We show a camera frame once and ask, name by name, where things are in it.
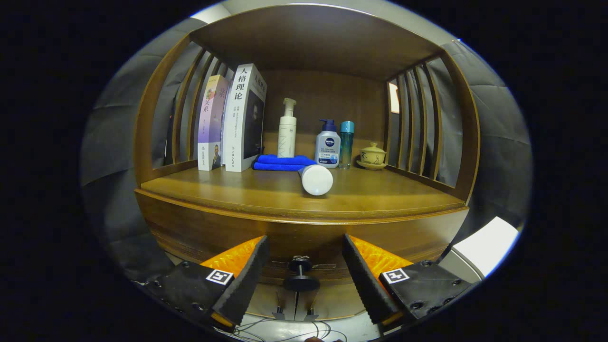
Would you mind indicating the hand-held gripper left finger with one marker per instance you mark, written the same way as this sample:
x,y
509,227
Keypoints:
x,y
247,282

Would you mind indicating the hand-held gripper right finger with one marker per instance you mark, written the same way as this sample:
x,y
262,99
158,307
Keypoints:
x,y
365,285

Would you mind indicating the brown wooden drawer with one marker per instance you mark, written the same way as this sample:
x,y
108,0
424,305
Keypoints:
x,y
304,232

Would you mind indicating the white green tube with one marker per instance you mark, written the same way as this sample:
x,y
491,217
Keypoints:
x,y
317,180

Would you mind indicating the wooden countertop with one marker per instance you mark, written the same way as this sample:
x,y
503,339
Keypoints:
x,y
237,190

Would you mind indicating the brown wooden cabinet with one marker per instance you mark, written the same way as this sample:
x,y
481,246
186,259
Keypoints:
x,y
313,33

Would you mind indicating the yellow saucer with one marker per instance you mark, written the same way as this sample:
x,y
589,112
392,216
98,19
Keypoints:
x,y
372,166

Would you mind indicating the blue folded cloth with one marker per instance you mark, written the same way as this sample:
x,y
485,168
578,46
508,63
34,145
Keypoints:
x,y
280,164

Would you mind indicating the yellow lidded teacup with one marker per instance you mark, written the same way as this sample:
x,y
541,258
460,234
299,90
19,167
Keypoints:
x,y
373,155

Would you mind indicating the white blue-capped pump bottle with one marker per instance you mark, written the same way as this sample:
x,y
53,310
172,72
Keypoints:
x,y
327,147

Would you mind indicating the teal glass bottle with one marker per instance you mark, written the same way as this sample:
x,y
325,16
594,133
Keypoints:
x,y
346,142

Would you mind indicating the purple book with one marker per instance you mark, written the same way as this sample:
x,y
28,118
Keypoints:
x,y
211,123

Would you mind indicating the white book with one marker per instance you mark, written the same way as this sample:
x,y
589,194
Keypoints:
x,y
237,118

